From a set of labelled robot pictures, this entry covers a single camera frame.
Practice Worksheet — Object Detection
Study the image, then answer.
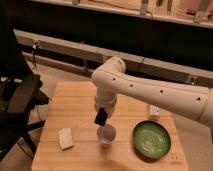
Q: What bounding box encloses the black office chair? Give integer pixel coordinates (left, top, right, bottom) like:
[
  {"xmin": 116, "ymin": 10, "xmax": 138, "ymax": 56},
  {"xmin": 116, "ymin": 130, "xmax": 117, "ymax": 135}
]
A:
[{"xmin": 0, "ymin": 4, "xmax": 49, "ymax": 161}]

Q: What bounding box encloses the white sponge block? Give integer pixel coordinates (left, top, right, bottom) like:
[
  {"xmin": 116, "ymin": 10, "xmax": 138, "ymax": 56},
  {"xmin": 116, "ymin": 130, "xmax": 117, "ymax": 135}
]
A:
[{"xmin": 58, "ymin": 128, "xmax": 74, "ymax": 150}]

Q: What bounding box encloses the wooden table board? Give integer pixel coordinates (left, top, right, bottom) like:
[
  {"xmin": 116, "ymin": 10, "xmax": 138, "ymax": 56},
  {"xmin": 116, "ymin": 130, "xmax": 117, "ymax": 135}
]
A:
[{"xmin": 32, "ymin": 81, "xmax": 188, "ymax": 171}]

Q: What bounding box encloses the green plate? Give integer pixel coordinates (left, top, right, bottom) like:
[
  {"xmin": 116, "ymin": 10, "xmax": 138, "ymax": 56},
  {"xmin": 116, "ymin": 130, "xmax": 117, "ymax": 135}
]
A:
[{"xmin": 132, "ymin": 120, "xmax": 171, "ymax": 159}]

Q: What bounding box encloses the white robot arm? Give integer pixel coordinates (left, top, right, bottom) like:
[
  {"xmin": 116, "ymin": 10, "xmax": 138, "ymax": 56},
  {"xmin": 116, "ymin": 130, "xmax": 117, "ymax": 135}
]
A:
[{"xmin": 91, "ymin": 57, "xmax": 213, "ymax": 128}]

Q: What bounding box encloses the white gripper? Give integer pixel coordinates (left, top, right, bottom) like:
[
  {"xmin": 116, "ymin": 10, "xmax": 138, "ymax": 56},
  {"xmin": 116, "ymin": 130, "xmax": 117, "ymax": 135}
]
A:
[{"xmin": 94, "ymin": 97, "xmax": 117, "ymax": 118}]

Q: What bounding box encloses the white tube bottle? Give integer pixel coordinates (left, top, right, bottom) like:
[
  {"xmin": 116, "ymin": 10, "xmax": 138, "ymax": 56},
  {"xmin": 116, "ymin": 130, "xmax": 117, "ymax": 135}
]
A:
[{"xmin": 149, "ymin": 105, "xmax": 160, "ymax": 120}]

